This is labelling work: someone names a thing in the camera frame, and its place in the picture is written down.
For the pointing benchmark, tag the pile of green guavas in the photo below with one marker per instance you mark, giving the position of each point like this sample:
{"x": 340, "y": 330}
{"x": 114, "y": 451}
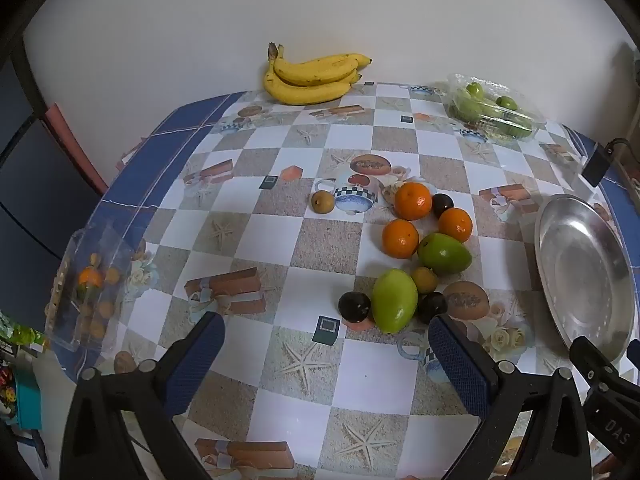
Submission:
{"x": 474, "y": 90}

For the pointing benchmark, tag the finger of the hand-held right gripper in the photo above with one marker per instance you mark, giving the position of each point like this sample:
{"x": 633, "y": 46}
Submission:
{"x": 612, "y": 410}

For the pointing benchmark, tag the yellow banana bunch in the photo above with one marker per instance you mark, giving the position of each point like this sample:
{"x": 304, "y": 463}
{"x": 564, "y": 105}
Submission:
{"x": 310, "y": 91}

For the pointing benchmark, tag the teal box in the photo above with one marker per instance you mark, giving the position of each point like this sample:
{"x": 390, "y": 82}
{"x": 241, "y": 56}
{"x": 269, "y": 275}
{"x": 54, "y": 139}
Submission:
{"x": 27, "y": 400}

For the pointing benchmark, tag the clear plastic box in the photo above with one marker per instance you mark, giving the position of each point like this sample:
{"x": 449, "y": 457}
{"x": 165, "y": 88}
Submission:
{"x": 100, "y": 245}

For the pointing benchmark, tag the heap of small kumquats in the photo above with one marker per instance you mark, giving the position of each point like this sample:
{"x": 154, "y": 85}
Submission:
{"x": 90, "y": 277}

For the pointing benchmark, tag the brown longan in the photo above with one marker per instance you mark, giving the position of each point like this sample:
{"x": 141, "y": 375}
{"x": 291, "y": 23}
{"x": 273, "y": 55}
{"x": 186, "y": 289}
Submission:
{"x": 425, "y": 279}
{"x": 323, "y": 202}

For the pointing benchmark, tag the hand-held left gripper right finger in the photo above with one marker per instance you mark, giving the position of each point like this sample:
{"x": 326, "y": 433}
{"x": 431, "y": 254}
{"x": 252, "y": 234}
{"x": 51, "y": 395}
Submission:
{"x": 460, "y": 365}

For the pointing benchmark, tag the round steel tray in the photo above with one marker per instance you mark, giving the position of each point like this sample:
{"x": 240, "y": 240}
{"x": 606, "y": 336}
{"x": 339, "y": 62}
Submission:
{"x": 582, "y": 280}

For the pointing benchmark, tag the clear plastic clamshell container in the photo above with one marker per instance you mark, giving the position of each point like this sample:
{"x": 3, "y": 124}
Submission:
{"x": 492, "y": 89}

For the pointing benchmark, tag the black power adapter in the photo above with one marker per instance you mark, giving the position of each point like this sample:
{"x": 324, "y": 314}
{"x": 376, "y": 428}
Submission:
{"x": 596, "y": 165}

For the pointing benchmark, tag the dark purple plum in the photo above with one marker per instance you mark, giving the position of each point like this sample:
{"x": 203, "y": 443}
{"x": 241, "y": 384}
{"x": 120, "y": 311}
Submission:
{"x": 442, "y": 204}
{"x": 354, "y": 306}
{"x": 431, "y": 307}

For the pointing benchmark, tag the green mango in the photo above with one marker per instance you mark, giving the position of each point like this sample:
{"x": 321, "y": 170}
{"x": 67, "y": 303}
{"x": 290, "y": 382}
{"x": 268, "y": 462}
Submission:
{"x": 444, "y": 253}
{"x": 395, "y": 300}

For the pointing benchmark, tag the checkered printed tablecloth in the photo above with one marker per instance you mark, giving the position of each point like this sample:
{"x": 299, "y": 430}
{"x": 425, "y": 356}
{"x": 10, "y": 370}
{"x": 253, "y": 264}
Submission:
{"x": 300, "y": 240}

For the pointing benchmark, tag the orange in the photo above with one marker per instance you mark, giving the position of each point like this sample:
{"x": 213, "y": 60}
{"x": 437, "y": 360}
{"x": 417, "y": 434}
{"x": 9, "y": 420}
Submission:
{"x": 413, "y": 201}
{"x": 400, "y": 238}
{"x": 455, "y": 224}

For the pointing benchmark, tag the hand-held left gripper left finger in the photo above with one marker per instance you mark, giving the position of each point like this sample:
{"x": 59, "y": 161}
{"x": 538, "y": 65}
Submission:
{"x": 200, "y": 355}

